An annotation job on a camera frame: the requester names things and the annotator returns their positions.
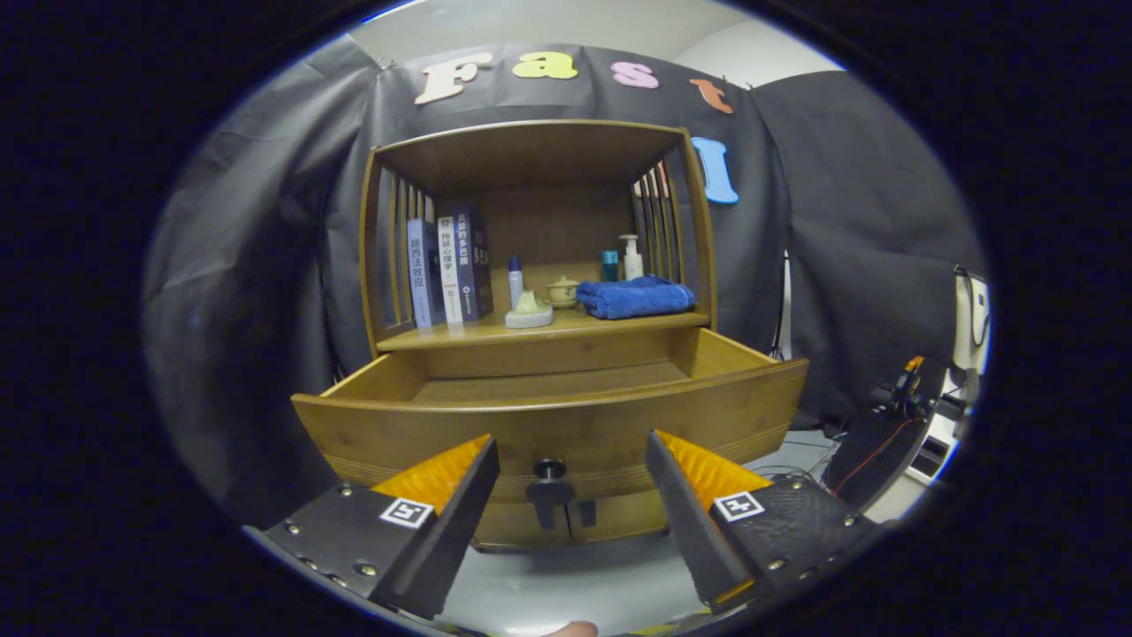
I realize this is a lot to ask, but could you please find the dark blue book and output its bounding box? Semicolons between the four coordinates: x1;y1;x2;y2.
455;207;494;322

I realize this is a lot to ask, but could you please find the wooden cabinet door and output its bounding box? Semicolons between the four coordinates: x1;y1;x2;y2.
473;500;567;549
566;506;670;544

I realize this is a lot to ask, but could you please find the white spine book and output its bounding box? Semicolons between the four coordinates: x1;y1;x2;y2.
437;215;465;325

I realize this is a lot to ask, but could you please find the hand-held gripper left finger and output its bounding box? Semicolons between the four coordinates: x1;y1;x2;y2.
243;434;501;620

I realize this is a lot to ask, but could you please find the pale green ceramic holder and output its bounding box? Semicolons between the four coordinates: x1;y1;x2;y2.
504;290;555;330

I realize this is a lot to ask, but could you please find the wooden drawer with black knob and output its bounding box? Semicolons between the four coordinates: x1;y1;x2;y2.
292;327;810;525

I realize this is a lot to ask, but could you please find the blue folded towel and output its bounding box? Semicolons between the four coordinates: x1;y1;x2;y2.
576;275;697;320

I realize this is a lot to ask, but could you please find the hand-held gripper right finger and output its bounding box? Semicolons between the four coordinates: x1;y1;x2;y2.
644;430;881;617

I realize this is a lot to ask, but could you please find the pale blue book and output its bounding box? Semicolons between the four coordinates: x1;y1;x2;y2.
406;218;446;329

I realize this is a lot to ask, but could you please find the black device with orange tip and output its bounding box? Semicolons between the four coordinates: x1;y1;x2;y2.
827;356;969;514

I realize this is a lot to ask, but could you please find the wooden countertop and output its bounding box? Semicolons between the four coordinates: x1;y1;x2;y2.
376;265;711;352

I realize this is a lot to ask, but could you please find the wooden cabinet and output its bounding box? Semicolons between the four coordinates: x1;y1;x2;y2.
358;119;717;551

